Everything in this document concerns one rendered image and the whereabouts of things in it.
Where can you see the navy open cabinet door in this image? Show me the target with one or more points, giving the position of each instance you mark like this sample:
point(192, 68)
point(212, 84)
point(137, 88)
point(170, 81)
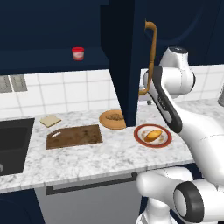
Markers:
point(124, 58)

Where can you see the navy open wall cabinet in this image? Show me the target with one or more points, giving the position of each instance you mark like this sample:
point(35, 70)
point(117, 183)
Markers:
point(43, 29)

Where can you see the black sink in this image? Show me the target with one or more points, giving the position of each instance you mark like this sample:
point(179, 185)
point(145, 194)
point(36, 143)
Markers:
point(13, 145)

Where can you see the grey dishwasher front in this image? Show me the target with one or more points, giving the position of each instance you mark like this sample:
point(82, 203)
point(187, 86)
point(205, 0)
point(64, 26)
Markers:
point(93, 204)

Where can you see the brown wooden cutting board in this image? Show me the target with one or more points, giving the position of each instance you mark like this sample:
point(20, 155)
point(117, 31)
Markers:
point(74, 136)

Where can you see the brown round pastry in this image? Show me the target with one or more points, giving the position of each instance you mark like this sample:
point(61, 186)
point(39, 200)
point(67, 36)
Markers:
point(114, 117)

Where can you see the grey metal object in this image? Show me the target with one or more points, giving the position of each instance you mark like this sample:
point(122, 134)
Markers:
point(221, 98)

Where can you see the red jam jar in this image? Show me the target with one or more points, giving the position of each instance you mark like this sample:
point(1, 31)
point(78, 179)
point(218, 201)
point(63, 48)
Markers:
point(78, 54)

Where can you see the navy base cabinet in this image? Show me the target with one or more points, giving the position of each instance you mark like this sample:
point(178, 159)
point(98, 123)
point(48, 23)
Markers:
point(17, 208)

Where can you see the golden croissant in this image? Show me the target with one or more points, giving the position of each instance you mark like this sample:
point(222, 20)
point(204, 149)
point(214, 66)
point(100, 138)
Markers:
point(152, 135)

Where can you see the grey wall socket plate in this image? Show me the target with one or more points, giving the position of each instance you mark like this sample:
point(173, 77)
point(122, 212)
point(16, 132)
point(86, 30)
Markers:
point(4, 84)
point(18, 82)

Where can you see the navy closed wall cabinet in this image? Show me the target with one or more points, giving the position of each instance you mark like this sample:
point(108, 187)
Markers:
point(189, 23)

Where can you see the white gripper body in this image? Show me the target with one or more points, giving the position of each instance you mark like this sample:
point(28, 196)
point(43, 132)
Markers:
point(146, 78)

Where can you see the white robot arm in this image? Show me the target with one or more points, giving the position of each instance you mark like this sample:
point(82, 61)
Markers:
point(204, 145)

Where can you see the red rimmed white plate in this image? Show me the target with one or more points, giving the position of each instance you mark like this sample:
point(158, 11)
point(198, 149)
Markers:
point(140, 139)

